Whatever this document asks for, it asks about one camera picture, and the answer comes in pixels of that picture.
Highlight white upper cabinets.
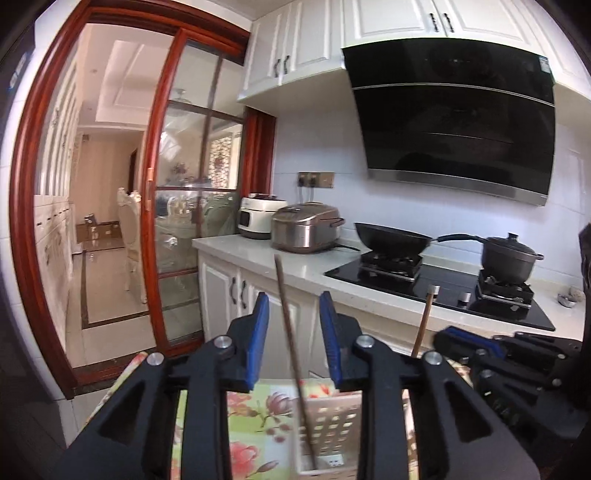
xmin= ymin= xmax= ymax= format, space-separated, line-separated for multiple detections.
xmin=237 ymin=0 xmax=591 ymax=103

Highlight white hallway cabinets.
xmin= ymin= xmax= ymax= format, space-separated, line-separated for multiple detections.
xmin=34 ymin=60 xmax=80 ymax=334

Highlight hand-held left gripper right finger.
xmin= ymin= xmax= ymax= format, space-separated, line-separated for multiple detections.
xmin=318 ymin=292 xmax=541 ymax=480

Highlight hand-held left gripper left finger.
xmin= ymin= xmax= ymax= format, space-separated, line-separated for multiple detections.
xmin=60 ymin=293 xmax=271 ymax=480

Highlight floral tablecloth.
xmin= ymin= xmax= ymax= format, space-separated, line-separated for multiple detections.
xmin=115 ymin=354 xmax=472 ymax=480

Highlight white pressure cooker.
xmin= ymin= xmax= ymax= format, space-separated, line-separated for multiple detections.
xmin=237 ymin=193 xmax=288 ymax=240

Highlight black lidded pot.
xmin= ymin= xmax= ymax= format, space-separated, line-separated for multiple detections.
xmin=481 ymin=233 xmax=545 ymax=285

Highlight brown wooden chopstick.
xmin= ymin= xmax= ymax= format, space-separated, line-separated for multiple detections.
xmin=411 ymin=285 xmax=441 ymax=359
xmin=274 ymin=255 xmax=320 ymax=470

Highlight white base cabinets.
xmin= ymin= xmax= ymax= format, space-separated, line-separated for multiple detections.
xmin=192 ymin=233 xmax=591 ymax=370

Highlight red wooden door frame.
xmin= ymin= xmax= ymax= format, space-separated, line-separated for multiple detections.
xmin=9 ymin=7 xmax=278 ymax=400

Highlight black gas stove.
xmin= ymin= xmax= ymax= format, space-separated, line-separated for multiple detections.
xmin=324 ymin=251 xmax=556 ymax=332

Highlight brass wall socket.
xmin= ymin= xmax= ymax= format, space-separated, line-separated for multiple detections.
xmin=297 ymin=171 xmax=336 ymax=189

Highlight cardboard boxes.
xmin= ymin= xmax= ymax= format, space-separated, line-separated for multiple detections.
xmin=76 ymin=213 xmax=123 ymax=253

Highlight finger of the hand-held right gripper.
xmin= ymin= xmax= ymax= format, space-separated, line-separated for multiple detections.
xmin=468 ymin=355 xmax=573 ymax=409
xmin=433 ymin=325 xmax=513 ymax=370

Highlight black wok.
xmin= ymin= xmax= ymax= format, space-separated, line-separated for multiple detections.
xmin=353 ymin=222 xmax=486 ymax=257

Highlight white carved dining chair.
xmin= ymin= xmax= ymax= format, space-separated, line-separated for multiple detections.
xmin=117 ymin=188 xmax=149 ymax=304

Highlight black range hood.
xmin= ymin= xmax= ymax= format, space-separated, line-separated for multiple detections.
xmin=342 ymin=37 xmax=557 ymax=208

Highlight silver rice cooker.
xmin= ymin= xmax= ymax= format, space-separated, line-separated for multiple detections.
xmin=270 ymin=202 xmax=346 ymax=254

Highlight white plastic utensil basket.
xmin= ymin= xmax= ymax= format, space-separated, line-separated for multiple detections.
xmin=291 ymin=378 xmax=411 ymax=477

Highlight glass sliding door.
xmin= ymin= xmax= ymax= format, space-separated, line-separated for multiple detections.
xmin=145 ymin=29 xmax=246 ymax=366

